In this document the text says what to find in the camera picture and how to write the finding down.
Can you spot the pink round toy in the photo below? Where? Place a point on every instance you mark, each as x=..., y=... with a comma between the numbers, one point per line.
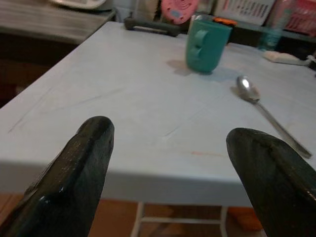
x=176, y=11

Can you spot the grey wooden side table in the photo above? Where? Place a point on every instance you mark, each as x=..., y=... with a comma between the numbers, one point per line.
x=49, y=22

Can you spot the white power strip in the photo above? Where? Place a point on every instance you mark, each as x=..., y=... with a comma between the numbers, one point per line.
x=281, y=58

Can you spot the silver metal spoon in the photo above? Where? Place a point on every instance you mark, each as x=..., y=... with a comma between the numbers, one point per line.
x=256, y=98

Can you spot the white metal table frame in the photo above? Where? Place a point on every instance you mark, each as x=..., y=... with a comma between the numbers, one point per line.
x=177, y=219

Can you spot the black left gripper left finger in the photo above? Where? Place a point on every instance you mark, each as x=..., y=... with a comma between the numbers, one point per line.
x=66, y=182

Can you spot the teal plastic mug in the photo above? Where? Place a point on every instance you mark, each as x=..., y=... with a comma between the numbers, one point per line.
x=206, y=47

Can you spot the white plastic basket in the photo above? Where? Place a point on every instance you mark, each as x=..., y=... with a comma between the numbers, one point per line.
x=243, y=10

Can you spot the orange utility knife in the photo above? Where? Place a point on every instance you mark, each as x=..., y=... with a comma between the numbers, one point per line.
x=225, y=21

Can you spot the clear plastic water bottle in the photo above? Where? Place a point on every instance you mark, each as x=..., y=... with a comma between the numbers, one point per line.
x=270, y=34

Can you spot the pink plastic basket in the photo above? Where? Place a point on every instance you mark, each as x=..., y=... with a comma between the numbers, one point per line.
x=300, y=19

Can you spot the dark grey tool case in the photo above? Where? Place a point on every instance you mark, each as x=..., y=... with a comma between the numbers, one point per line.
x=153, y=26

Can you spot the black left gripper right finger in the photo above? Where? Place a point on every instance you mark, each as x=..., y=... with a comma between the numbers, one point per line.
x=276, y=182

